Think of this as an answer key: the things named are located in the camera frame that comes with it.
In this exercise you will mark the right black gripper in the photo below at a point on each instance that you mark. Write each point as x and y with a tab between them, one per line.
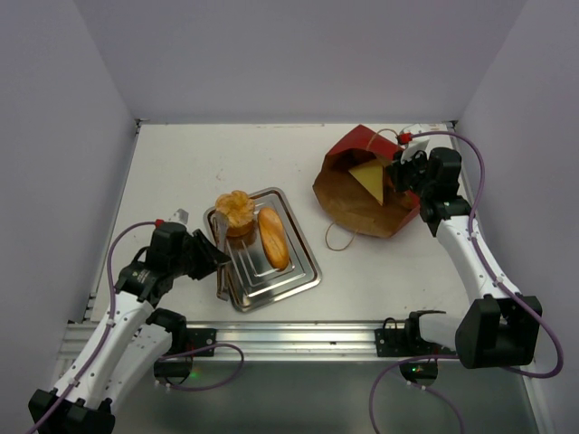
404	171

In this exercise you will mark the metal tongs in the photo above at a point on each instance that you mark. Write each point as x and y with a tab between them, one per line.
221	226

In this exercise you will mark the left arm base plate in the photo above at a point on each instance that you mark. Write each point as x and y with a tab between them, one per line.
190	339

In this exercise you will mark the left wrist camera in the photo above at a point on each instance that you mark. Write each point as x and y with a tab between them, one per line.
180	216

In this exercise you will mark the metal tray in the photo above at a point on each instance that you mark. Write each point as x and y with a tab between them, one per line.
249	281

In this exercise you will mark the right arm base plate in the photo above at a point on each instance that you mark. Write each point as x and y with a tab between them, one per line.
400	338

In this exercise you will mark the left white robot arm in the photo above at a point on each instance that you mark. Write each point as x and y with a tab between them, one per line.
86	398

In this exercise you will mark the yellow triangular sandwich bread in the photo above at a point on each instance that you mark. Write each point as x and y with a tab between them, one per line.
371	176

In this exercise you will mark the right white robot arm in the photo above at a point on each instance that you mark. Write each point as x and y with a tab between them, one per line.
498	330

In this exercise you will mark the round flower bread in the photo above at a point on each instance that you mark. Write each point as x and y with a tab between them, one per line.
238	207

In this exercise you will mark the red paper bag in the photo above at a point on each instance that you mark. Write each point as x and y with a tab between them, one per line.
347	203

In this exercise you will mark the long bread loaf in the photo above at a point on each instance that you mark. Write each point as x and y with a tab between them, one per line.
273	238

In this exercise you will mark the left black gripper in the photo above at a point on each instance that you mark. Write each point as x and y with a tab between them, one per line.
211	258

